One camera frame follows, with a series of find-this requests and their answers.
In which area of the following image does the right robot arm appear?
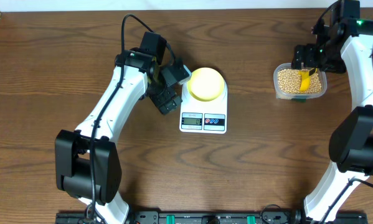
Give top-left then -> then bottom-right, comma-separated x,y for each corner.
290,0 -> 373,223

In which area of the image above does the white digital kitchen scale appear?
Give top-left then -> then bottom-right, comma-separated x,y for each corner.
179,78 -> 228,134

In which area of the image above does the left black cable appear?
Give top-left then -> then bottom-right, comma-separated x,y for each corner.
85,13 -> 177,223

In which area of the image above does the yellow measuring scoop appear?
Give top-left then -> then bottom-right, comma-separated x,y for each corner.
298,68 -> 317,91

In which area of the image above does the soybeans pile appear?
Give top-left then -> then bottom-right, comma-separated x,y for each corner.
277,69 -> 323,94

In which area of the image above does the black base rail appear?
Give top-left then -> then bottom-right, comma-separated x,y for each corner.
54,210 -> 369,224

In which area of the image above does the pale yellow bowl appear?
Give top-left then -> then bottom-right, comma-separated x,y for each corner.
187,67 -> 225,101

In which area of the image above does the clear plastic container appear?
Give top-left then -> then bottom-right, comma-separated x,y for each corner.
273,63 -> 327,100

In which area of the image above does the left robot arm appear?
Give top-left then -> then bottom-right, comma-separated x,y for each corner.
55,32 -> 190,223

